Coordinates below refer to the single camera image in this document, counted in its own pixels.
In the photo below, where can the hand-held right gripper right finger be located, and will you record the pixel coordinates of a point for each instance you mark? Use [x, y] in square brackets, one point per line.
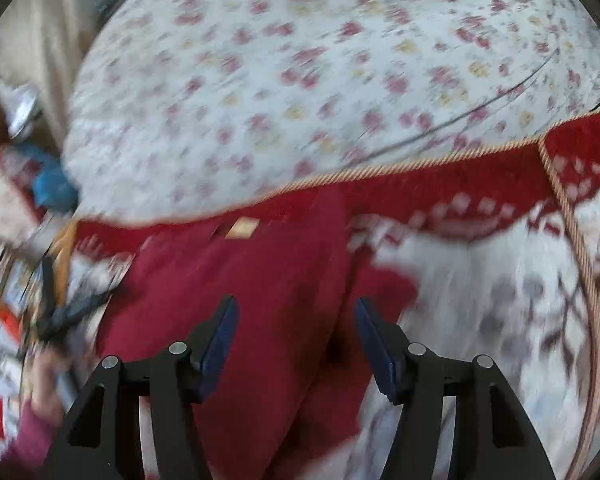
[377, 350]

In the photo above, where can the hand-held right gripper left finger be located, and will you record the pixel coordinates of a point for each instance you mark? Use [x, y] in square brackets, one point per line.
[220, 345]

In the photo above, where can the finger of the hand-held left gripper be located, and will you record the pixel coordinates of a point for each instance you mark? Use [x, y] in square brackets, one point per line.
[48, 290]
[87, 305]

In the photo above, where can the dark red fleece garment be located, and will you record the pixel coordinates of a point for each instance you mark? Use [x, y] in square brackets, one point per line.
[280, 270]

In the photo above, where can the person's left hand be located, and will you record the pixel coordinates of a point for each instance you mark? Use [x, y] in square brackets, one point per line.
[50, 385]

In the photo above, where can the blue cloth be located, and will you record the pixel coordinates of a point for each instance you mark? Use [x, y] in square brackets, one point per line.
[55, 180]

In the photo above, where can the red and white plush blanket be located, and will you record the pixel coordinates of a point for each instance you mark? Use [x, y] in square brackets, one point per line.
[480, 280]

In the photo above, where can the beige curtain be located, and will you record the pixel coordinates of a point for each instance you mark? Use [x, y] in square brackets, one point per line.
[40, 50]

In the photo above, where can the floral bed sheet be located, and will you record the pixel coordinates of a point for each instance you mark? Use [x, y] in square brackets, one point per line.
[280, 85]

